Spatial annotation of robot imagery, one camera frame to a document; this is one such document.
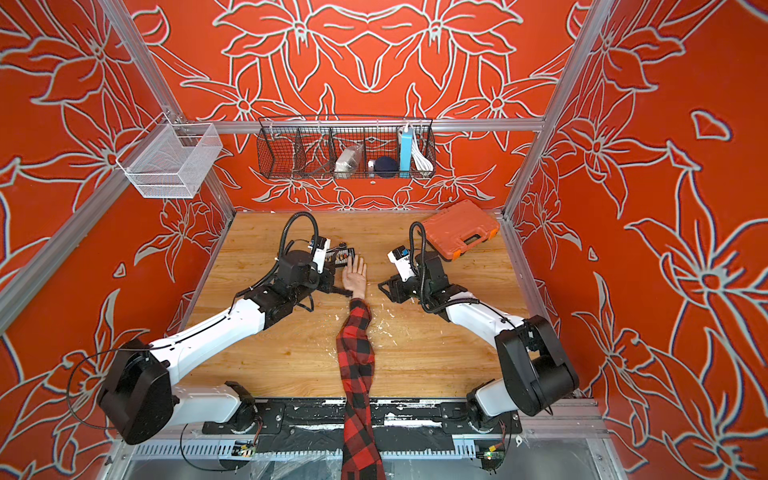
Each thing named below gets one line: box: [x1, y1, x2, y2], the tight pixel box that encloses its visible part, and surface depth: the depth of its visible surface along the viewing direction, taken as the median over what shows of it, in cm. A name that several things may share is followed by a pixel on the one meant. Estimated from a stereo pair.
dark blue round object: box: [374, 156, 399, 178], surface depth 96 cm
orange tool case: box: [425, 200, 501, 262], surface depth 109 cm
